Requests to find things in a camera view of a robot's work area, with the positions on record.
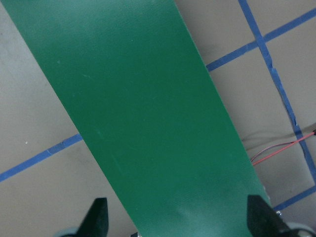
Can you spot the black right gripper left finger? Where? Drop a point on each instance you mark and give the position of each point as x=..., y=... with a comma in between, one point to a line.
x=96, y=221

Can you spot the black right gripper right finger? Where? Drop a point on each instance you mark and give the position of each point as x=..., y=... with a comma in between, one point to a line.
x=262, y=221

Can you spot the green conveyor belt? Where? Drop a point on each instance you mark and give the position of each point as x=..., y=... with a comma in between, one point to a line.
x=132, y=81

